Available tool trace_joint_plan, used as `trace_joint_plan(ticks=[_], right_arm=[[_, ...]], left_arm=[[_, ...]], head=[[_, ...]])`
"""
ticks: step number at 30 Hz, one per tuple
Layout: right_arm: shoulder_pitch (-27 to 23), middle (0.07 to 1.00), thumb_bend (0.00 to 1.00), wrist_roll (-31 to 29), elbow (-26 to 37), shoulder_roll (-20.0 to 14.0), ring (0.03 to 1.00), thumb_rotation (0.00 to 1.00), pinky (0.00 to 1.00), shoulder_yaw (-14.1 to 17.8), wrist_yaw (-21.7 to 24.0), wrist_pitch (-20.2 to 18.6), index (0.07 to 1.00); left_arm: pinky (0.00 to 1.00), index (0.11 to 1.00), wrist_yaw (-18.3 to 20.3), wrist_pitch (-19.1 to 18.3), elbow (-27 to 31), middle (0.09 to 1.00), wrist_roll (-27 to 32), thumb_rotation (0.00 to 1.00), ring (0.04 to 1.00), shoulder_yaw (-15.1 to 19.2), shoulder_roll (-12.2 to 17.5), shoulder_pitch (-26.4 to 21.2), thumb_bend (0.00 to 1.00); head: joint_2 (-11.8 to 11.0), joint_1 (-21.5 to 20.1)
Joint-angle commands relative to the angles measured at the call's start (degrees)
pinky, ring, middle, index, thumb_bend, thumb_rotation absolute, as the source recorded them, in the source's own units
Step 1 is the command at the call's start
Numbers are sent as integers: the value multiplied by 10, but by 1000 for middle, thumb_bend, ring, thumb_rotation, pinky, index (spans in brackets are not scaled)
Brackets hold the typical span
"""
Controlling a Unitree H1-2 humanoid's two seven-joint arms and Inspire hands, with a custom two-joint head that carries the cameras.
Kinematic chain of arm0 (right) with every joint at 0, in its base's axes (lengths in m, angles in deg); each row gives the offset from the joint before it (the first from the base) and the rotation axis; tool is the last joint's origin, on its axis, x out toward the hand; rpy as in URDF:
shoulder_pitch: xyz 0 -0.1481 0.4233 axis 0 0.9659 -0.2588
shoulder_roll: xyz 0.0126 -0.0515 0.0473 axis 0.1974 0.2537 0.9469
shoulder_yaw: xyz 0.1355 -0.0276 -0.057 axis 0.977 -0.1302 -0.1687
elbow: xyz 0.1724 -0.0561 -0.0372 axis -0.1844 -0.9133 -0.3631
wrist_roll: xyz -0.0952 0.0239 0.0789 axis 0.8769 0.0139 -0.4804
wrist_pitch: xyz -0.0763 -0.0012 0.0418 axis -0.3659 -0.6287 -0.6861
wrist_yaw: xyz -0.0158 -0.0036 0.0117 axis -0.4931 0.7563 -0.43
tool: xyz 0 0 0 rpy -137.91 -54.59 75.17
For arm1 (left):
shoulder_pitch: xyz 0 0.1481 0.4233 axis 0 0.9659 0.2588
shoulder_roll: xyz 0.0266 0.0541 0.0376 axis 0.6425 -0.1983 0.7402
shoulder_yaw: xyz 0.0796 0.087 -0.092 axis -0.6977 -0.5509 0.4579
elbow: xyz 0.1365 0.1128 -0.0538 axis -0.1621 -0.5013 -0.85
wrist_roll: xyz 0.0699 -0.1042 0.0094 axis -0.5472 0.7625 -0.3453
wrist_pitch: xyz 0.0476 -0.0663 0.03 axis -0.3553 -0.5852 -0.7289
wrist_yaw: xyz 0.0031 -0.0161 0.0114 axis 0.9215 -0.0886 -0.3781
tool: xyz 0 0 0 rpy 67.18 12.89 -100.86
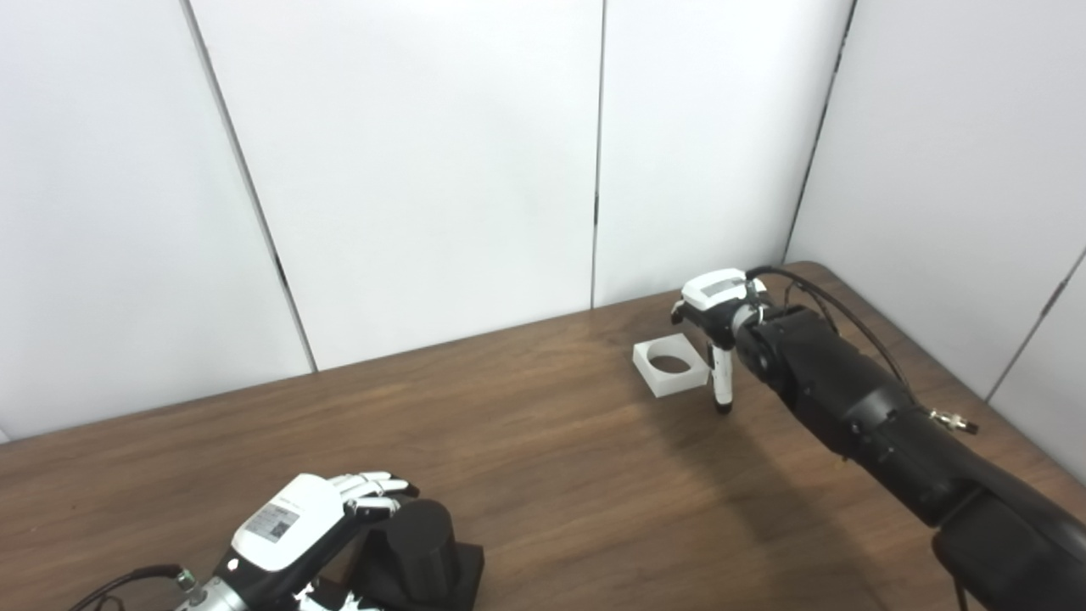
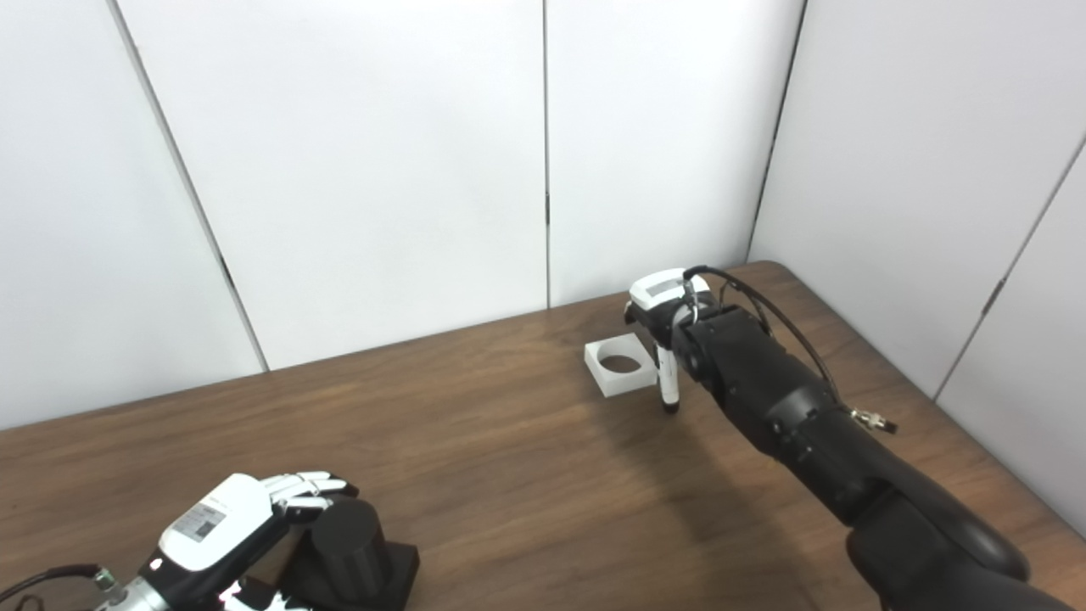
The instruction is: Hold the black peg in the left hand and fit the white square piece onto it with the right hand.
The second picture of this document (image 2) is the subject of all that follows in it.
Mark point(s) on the black peg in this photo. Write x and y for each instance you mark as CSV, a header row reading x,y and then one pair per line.
x,y
348,543

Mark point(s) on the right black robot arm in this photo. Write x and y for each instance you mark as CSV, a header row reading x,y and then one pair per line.
x,y
814,433

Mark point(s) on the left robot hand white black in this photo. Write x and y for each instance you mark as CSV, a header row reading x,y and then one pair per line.
x,y
216,530

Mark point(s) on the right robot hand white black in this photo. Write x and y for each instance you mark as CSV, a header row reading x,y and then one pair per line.
x,y
662,297

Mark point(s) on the white square piece with hole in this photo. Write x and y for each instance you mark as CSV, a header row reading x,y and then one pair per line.
x,y
612,383

